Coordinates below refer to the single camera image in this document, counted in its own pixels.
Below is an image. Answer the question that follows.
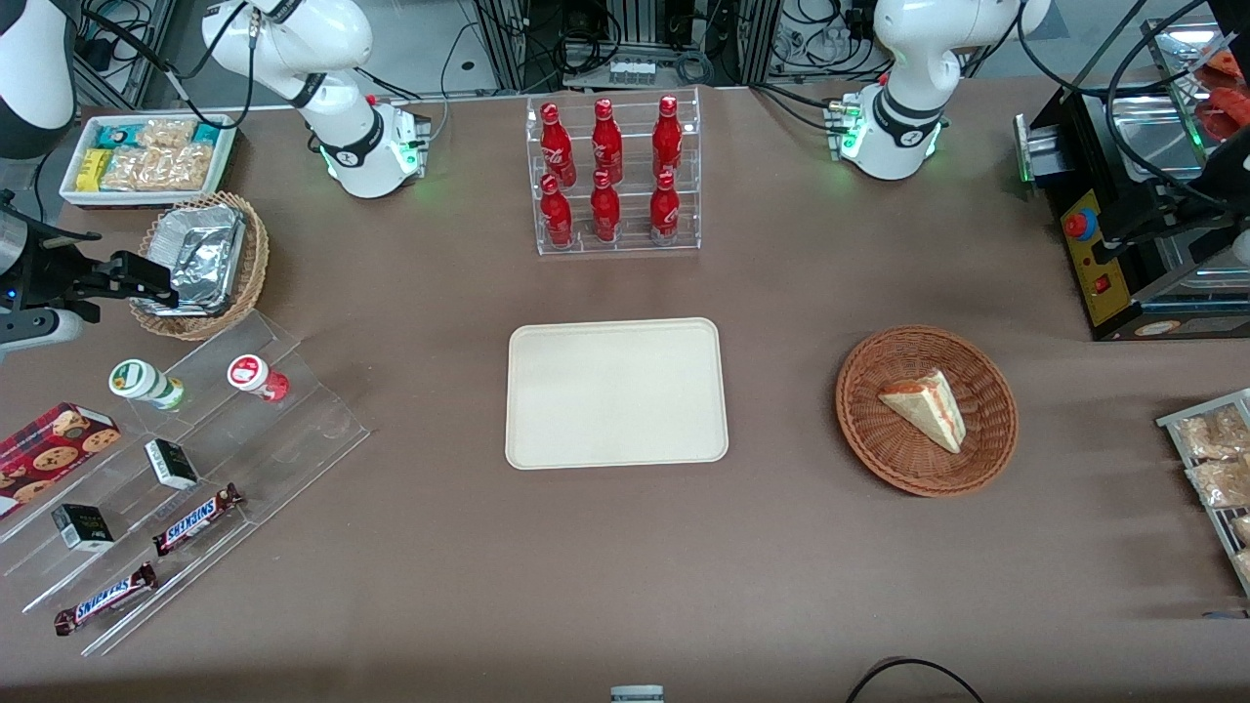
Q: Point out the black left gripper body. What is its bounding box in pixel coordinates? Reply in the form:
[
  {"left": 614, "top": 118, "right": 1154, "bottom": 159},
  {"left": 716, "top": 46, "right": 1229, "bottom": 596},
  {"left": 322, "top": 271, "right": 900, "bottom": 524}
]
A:
[{"left": 1196, "top": 125, "right": 1250, "bottom": 230}]

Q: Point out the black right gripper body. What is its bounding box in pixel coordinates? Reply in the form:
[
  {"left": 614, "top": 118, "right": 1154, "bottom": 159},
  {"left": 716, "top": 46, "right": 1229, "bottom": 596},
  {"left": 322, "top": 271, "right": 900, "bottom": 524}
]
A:
[{"left": 0, "top": 217, "right": 111, "bottom": 319}]

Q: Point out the green gum bottle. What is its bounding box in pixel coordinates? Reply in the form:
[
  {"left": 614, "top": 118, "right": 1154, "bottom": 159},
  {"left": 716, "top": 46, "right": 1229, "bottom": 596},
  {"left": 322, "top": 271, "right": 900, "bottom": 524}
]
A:
[{"left": 109, "top": 358, "right": 185, "bottom": 411}]

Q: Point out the silver foil tray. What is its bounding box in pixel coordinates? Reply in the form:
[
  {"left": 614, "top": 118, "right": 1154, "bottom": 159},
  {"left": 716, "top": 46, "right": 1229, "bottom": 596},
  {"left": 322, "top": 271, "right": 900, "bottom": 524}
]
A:
[{"left": 132, "top": 205, "right": 247, "bottom": 315}]

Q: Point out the red gum bottle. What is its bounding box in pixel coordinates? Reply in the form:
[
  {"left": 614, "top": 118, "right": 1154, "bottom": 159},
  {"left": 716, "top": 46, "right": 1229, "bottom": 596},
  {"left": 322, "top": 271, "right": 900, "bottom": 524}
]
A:
[{"left": 228, "top": 354, "right": 290, "bottom": 403}]

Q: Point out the cream plastic tray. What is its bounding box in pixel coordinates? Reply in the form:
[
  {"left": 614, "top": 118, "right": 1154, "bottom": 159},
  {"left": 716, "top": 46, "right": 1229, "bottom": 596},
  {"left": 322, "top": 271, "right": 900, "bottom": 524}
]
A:
[{"left": 505, "top": 317, "right": 729, "bottom": 471}]

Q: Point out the red snack bag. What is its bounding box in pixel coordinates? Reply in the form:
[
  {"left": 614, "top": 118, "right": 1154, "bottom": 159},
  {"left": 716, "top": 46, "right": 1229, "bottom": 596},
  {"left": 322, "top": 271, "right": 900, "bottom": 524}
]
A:
[{"left": 1196, "top": 49, "right": 1250, "bottom": 143}]

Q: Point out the clear rice cracker bag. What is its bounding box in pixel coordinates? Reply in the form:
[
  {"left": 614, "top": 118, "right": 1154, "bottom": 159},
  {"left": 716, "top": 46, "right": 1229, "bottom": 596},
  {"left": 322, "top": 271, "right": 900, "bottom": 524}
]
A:
[{"left": 103, "top": 119, "right": 213, "bottom": 192}]

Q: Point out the oval light wicker basket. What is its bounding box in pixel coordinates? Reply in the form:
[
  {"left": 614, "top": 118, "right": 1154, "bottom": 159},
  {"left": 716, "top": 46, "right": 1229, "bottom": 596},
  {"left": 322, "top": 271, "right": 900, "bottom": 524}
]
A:
[{"left": 130, "top": 191, "right": 271, "bottom": 342}]

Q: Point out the black machine with yellow panel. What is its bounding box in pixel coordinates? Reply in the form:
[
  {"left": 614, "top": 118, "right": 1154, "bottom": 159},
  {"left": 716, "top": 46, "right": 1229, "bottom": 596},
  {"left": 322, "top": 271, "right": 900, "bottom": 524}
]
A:
[{"left": 1016, "top": 20, "right": 1250, "bottom": 343}]

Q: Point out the white snack bin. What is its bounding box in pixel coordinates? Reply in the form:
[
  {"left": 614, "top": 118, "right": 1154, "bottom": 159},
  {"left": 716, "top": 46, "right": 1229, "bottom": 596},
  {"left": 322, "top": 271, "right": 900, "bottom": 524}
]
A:
[{"left": 60, "top": 113, "right": 238, "bottom": 208}]

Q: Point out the small black box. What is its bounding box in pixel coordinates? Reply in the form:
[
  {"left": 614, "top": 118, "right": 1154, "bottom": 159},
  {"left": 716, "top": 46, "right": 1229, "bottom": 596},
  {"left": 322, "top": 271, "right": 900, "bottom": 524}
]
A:
[
  {"left": 145, "top": 438, "right": 200, "bottom": 491},
  {"left": 52, "top": 504, "right": 115, "bottom": 553}
]

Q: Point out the red cookie box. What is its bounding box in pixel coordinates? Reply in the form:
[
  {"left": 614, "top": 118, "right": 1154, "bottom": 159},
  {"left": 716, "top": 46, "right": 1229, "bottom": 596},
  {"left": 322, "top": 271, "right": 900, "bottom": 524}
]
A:
[{"left": 0, "top": 402, "right": 122, "bottom": 518}]

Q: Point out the clear bag of crackers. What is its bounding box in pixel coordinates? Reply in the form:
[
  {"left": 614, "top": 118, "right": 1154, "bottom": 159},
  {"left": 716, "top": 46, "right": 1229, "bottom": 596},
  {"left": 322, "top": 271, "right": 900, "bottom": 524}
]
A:
[
  {"left": 1187, "top": 459, "right": 1250, "bottom": 509},
  {"left": 1177, "top": 405, "right": 1250, "bottom": 460}
]

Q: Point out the clear acrylic stepped stand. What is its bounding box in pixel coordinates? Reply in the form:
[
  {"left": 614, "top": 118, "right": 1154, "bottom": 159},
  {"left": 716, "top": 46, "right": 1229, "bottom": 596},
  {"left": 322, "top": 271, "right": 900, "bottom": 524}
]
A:
[{"left": 0, "top": 310, "right": 372, "bottom": 657}]

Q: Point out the snickers chocolate bar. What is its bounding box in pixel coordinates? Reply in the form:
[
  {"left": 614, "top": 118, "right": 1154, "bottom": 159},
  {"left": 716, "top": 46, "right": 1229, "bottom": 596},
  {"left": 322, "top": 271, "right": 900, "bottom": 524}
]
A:
[
  {"left": 152, "top": 483, "right": 245, "bottom": 558},
  {"left": 54, "top": 562, "right": 158, "bottom": 637}
]

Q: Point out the wrapped triangle sandwich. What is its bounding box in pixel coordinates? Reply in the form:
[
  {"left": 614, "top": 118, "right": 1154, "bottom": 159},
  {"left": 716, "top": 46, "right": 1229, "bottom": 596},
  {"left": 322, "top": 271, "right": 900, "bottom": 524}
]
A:
[{"left": 878, "top": 368, "right": 967, "bottom": 455}]

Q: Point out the round brown wicker basket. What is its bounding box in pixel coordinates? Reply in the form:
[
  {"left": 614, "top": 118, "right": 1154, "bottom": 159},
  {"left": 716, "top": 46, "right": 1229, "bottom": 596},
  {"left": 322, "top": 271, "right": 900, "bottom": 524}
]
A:
[{"left": 835, "top": 325, "right": 1020, "bottom": 498}]

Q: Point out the red cola bottle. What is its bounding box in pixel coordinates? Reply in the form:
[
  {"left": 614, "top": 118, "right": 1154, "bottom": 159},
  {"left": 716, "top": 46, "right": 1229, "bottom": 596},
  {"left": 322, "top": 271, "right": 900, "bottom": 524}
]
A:
[
  {"left": 540, "top": 174, "right": 574, "bottom": 247},
  {"left": 590, "top": 169, "right": 622, "bottom": 242},
  {"left": 652, "top": 95, "right": 684, "bottom": 179},
  {"left": 649, "top": 171, "right": 681, "bottom": 245},
  {"left": 540, "top": 103, "right": 577, "bottom": 186},
  {"left": 592, "top": 98, "right": 624, "bottom": 185}
]

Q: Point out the clear acrylic bottle rack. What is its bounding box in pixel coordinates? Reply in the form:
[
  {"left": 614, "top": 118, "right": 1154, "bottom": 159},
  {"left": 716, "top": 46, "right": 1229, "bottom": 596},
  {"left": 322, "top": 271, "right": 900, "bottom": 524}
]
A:
[{"left": 525, "top": 87, "right": 702, "bottom": 257}]

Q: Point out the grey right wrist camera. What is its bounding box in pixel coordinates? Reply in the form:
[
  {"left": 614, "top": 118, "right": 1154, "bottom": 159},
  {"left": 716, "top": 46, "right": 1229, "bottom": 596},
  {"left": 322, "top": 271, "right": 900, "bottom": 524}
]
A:
[{"left": 0, "top": 310, "right": 85, "bottom": 358}]

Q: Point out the grey wire rack tray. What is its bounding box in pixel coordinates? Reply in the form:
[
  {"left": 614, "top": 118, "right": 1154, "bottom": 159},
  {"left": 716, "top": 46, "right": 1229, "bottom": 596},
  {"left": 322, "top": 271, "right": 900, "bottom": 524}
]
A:
[{"left": 1157, "top": 389, "right": 1250, "bottom": 597}]

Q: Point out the black floor cable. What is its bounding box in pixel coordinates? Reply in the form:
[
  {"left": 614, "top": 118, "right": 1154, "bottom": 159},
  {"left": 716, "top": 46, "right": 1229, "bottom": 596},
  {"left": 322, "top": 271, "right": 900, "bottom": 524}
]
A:
[{"left": 845, "top": 658, "right": 987, "bottom": 703}]

